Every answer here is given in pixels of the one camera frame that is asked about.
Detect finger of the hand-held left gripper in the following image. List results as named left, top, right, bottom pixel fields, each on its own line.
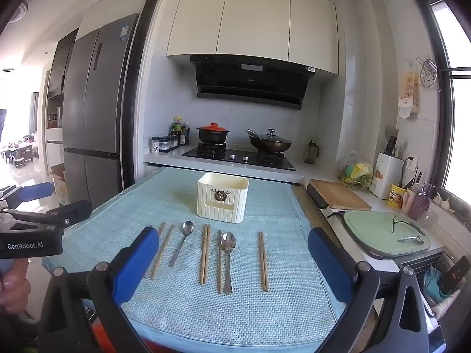
left=0, top=200, right=92, bottom=234
left=0, top=182, right=54, bottom=207

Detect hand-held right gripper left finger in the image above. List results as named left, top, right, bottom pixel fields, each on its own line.
left=39, top=227, right=160, bottom=353

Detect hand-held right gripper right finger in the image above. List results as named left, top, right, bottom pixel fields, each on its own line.
left=308, top=227, right=430, bottom=353

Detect steel spoon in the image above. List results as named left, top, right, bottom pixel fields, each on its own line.
left=168, top=221, right=195, bottom=268
left=220, top=232, right=237, bottom=295

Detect cream ribbed utensil holder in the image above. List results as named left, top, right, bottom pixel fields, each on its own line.
left=197, top=172, right=250, bottom=224

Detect person's left hand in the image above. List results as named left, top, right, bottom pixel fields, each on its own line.
left=0, top=258, right=32, bottom=315

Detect cardboard box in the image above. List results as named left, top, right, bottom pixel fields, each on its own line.
left=52, top=165, right=70, bottom=206

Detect dining table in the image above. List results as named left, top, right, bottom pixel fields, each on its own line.
left=0, top=141, right=35, bottom=164

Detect green cutting board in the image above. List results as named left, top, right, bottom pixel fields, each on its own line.
left=343, top=210, right=431, bottom=259

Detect wooden cutting board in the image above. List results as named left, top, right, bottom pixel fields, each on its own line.
left=309, top=179, right=372, bottom=211

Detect light blue woven mat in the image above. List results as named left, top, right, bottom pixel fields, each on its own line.
left=42, top=166, right=372, bottom=348

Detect yellow green plastic bags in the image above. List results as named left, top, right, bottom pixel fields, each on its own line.
left=340, top=151, right=374, bottom=192

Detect yellow cup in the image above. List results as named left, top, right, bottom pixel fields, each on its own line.
left=387, top=184, right=407, bottom=207

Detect grey refrigerator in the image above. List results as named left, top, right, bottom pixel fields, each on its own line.
left=62, top=13, right=140, bottom=208

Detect white knife block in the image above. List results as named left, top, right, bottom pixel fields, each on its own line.
left=370, top=136, right=405, bottom=199

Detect dish rack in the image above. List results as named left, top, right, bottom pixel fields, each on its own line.
left=399, top=248, right=471, bottom=317

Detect pink bottle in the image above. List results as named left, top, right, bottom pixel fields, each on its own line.
left=409, top=183, right=435, bottom=220

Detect dark water jug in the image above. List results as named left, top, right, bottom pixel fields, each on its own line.
left=305, top=140, right=320, bottom=165

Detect row of small spice jars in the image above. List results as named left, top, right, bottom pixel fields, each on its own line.
left=159, top=135, right=180, bottom=151

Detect tall dark cabinet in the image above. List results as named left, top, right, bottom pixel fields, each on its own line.
left=46, top=27, right=79, bottom=177

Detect garlic bulbs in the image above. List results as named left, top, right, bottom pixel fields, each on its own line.
left=433, top=193, right=457, bottom=213

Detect wok with glass lid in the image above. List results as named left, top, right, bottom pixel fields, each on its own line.
left=245, top=129, right=294, bottom=154

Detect black gas stove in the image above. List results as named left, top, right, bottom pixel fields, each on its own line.
left=181, top=145, right=297, bottom=172

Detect black clay pot red lid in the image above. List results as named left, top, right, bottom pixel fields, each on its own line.
left=196, top=123, right=230, bottom=145

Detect hanging printed paper bag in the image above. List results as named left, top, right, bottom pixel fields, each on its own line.
left=397, top=67, right=422, bottom=119

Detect window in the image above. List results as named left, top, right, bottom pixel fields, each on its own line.
left=419, top=0, right=471, bottom=207

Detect black range hood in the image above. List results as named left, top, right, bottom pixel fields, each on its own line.
left=189, top=54, right=316, bottom=111

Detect hanging metal trivet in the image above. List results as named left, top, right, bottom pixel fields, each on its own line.
left=417, top=57, right=441, bottom=92

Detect white wall cabinet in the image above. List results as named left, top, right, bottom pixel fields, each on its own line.
left=166, top=0, right=339, bottom=76

